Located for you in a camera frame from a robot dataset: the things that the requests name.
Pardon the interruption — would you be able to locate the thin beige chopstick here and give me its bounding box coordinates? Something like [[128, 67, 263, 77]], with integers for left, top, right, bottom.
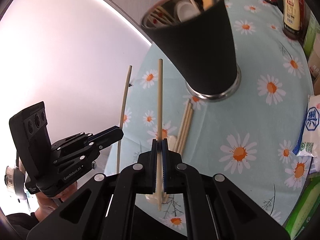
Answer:
[[116, 65, 132, 173]]

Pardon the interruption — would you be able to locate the person's left hand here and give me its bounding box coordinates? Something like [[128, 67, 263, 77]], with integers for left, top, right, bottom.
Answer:
[[35, 182, 78, 222]]

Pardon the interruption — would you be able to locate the floral light blue tablecloth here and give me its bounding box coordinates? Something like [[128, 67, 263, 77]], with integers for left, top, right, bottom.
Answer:
[[105, 0, 313, 224]]

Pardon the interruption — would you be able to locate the white salt bag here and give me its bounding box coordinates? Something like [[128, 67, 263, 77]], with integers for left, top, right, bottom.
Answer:
[[293, 95, 320, 158]]

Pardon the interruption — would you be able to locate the green package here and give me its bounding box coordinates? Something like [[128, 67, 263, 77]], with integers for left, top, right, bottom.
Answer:
[[285, 177, 319, 239]]

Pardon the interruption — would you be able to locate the black utensil holder cup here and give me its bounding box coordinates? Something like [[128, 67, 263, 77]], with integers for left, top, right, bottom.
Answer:
[[140, 0, 241, 101]]

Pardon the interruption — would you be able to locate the dark soy sauce bottle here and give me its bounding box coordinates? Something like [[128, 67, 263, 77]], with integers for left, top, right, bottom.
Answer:
[[283, 0, 304, 40]]

